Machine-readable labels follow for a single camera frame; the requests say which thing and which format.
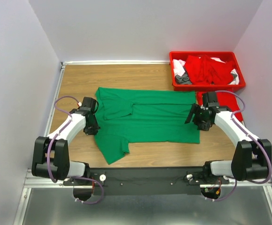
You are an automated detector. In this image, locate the green t shirt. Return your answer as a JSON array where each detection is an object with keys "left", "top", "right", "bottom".
[{"left": 95, "top": 87, "right": 200, "bottom": 165}]

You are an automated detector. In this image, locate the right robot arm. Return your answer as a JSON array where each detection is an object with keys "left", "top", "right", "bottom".
[{"left": 185, "top": 91, "right": 272, "bottom": 184}]

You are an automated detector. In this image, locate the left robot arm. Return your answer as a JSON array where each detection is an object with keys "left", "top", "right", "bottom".
[{"left": 31, "top": 97, "right": 100, "bottom": 183}]

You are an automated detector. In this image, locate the folded red t shirt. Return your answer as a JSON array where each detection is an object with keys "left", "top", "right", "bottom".
[{"left": 196, "top": 92, "right": 240, "bottom": 112}]

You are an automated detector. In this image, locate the grey t shirt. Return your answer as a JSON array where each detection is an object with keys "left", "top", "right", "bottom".
[{"left": 175, "top": 72, "right": 192, "bottom": 85}]

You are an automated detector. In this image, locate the red plastic bin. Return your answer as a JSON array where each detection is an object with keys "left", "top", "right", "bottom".
[{"left": 169, "top": 51, "right": 246, "bottom": 91}]

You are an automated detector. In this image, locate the red t shirt in bin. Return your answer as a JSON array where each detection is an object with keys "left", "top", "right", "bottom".
[{"left": 185, "top": 55, "right": 234, "bottom": 85}]

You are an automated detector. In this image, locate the white pink t shirt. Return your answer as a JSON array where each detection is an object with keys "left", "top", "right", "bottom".
[{"left": 172, "top": 59, "right": 185, "bottom": 76}]

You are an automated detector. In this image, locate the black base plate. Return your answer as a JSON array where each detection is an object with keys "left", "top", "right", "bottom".
[{"left": 63, "top": 166, "right": 230, "bottom": 197}]

